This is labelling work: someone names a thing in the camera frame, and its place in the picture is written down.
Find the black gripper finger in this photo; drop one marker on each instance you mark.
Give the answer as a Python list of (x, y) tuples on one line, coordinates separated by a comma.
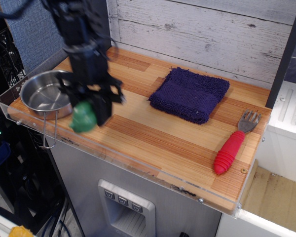
[(78, 95), (102, 107)]

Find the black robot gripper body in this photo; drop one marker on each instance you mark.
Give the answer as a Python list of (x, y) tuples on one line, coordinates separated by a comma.
[(89, 64)]

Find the green toy avocado half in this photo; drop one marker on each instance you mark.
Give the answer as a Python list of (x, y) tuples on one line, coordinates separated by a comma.
[(84, 118)]

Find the stainless steel pot with handle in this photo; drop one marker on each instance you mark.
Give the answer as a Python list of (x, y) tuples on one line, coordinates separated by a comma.
[(42, 95)]

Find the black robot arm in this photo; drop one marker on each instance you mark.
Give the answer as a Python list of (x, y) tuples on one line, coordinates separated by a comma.
[(75, 21)]

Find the black storage crate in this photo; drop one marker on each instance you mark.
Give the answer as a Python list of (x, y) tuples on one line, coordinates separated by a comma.
[(11, 66)]

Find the purple folded towel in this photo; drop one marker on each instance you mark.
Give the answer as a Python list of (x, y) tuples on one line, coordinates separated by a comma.
[(188, 95)]

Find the stainless steel toy fridge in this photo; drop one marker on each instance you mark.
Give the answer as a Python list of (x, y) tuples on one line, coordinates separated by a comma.
[(111, 199)]

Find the yellow and black object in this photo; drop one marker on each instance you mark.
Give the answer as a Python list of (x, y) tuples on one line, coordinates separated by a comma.
[(18, 231)]

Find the clear acrylic table edge guard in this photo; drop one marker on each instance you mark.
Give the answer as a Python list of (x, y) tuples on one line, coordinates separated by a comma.
[(157, 146)]

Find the white toy sink unit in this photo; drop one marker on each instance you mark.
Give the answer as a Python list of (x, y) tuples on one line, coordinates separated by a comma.
[(269, 207)]

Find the dark grey left post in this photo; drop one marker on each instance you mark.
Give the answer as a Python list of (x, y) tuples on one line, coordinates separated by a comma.
[(102, 22)]

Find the dark grey post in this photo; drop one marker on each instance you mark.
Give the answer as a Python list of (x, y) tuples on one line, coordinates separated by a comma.
[(283, 66), (102, 22)]

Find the fork with red handle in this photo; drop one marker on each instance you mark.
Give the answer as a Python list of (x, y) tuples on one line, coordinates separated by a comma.
[(227, 154)]

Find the dark grey right post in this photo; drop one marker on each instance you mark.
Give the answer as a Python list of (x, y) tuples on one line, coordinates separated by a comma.
[(283, 66)]

